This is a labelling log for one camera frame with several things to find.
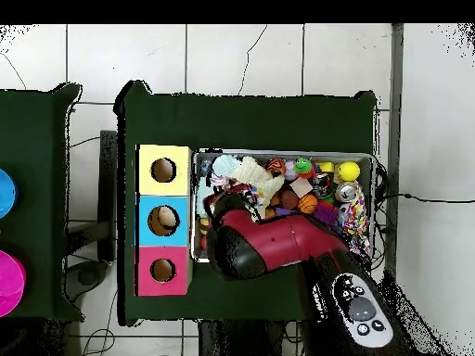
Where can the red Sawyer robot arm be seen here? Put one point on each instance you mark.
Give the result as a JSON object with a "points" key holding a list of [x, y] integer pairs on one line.
{"points": [[274, 241]]}

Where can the wooden box with three holes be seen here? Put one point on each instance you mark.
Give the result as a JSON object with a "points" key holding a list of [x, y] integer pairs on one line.
{"points": [[182, 185]]}

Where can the cream muslin cloth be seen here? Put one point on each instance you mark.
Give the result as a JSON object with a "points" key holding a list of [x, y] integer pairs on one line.
{"points": [[256, 170]]}

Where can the orange tiger striped toy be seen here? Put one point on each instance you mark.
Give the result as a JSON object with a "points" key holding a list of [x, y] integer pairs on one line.
{"points": [[275, 166]]}

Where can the brown ball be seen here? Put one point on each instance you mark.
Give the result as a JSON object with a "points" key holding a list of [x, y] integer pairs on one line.
{"points": [[289, 198]]}

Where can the dark green table cloth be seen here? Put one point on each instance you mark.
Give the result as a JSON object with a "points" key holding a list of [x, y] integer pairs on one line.
{"points": [[241, 122], [33, 129]]}

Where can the orange toy basketball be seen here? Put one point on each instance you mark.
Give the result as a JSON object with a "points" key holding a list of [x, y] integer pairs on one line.
{"points": [[308, 203]]}

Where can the green spiky monster toy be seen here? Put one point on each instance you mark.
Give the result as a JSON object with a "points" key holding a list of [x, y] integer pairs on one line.
{"points": [[303, 165]]}

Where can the purple spiky ball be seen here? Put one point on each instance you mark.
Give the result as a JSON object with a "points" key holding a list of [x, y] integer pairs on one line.
{"points": [[326, 213]]}

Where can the yellow tennis ball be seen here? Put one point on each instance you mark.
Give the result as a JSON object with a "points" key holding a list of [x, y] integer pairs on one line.
{"points": [[349, 170]]}

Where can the blue round disc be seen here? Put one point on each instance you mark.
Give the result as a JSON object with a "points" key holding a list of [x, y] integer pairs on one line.
{"points": [[7, 193]]}

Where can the magenta round disc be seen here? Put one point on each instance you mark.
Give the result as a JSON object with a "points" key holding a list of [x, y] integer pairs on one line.
{"points": [[11, 282]]}

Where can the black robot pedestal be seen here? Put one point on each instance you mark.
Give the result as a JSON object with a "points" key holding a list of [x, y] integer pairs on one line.
{"points": [[241, 341]]}

